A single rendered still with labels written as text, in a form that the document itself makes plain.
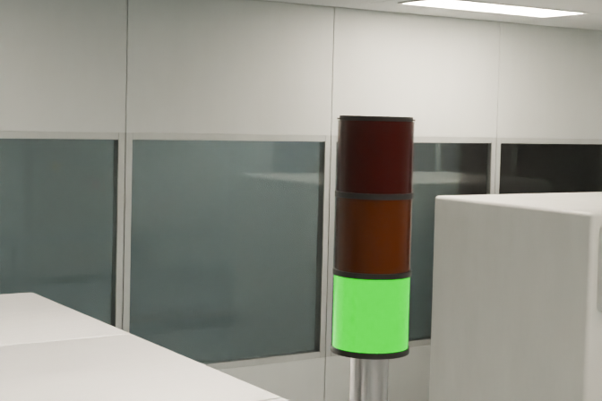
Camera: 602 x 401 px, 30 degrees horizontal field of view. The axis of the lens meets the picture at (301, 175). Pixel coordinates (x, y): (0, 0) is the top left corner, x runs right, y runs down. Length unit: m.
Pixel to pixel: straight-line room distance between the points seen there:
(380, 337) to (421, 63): 5.85
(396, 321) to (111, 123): 4.86
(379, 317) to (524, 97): 6.39
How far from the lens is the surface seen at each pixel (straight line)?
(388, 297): 0.71
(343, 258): 0.71
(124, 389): 1.04
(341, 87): 6.20
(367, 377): 0.73
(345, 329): 0.72
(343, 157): 0.71
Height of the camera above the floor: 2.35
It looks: 3 degrees down
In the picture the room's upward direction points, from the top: 1 degrees clockwise
